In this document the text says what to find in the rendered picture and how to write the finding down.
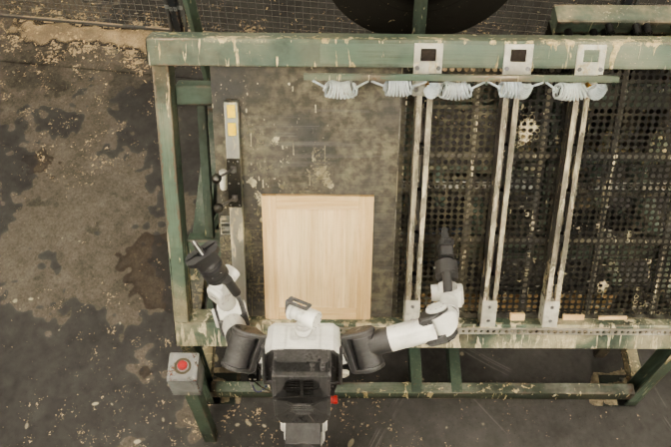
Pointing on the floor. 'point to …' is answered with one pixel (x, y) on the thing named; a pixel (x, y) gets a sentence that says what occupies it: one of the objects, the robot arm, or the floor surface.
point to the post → (203, 417)
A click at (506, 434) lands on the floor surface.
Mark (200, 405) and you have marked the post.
